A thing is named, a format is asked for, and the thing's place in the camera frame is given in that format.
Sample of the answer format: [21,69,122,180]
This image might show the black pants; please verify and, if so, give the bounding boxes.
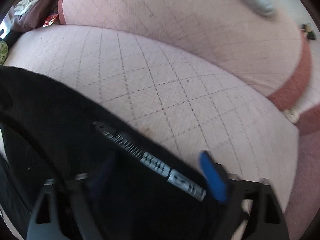
[1,66,230,239]

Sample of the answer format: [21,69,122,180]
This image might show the cream tassel knot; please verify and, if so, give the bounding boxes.
[282,108,299,124]

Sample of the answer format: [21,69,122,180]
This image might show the pink checked bed sheet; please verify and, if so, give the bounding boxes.
[5,25,298,209]

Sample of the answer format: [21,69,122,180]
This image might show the pink checked bolster cushion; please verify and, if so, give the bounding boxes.
[58,0,311,110]

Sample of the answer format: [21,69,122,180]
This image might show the red white small packet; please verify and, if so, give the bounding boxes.
[43,12,59,27]

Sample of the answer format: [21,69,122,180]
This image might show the dark maroon folded cloth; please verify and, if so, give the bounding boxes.
[10,0,58,33]

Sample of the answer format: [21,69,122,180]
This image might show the small dark keychain object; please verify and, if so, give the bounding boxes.
[301,23,317,41]

